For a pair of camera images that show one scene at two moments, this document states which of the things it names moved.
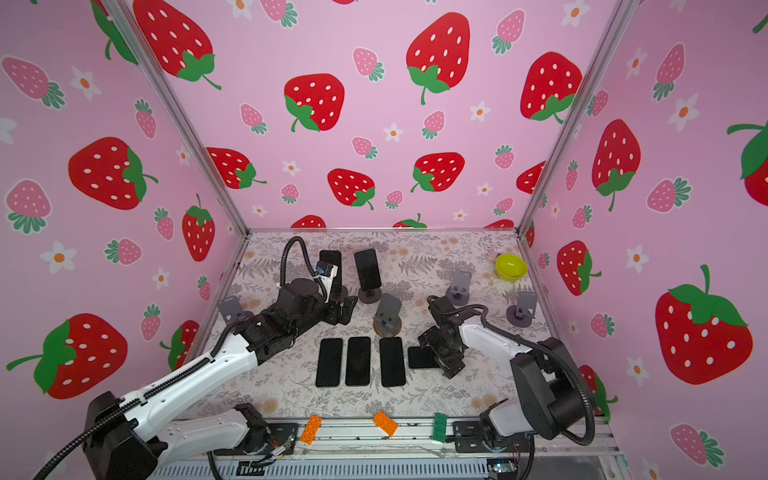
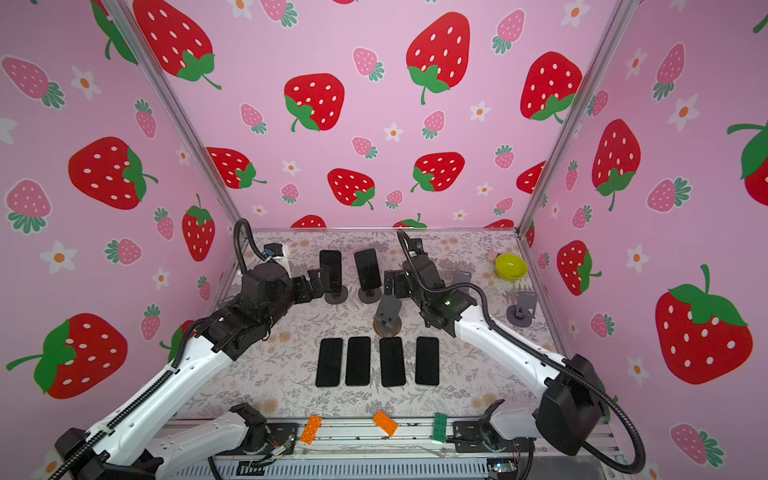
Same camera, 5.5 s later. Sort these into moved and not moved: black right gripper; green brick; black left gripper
Moved: black right gripper; black left gripper
Not moved: green brick
